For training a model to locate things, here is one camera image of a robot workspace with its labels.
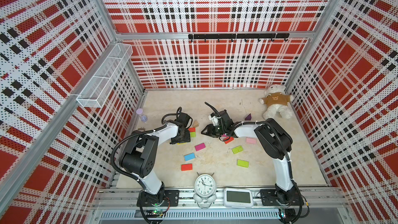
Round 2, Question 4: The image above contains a magenta rectangular block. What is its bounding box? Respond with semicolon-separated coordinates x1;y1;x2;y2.
195;143;206;151

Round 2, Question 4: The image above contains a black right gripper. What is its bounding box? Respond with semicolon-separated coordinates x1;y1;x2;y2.
200;124;225;139

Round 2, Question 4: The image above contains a white wire mesh basket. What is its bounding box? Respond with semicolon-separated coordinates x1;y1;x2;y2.
77;43;132;108

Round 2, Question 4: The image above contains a purple sand hourglass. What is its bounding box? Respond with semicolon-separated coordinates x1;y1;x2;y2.
136;108;148;122

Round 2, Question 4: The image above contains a pink block right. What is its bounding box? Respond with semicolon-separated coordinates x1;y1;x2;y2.
246;138;257;144

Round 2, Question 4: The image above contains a white teddy bear brown shirt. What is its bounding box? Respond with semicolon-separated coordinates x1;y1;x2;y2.
259;85;294;120

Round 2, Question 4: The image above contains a white twin-bell alarm clock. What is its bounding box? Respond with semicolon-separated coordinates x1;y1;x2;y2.
193;174;217;209

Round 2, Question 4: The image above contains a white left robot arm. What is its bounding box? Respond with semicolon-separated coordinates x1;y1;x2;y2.
110;107;193;207

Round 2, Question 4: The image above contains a white digital clock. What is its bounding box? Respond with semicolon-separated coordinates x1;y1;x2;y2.
223;188;254;208

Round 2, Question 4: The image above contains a blue rectangular block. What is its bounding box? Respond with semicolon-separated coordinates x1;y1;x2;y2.
184;153;195;161

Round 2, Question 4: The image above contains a red block front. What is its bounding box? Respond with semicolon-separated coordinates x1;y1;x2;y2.
181;164;193;171

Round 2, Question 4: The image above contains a black wall hook rail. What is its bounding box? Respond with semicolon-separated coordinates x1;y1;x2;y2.
188;33;290;41

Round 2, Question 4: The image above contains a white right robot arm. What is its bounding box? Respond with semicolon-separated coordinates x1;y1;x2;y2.
201;102;300;205

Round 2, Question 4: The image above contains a natural wood triangle block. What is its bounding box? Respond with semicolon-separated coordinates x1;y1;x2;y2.
193;120;199;128

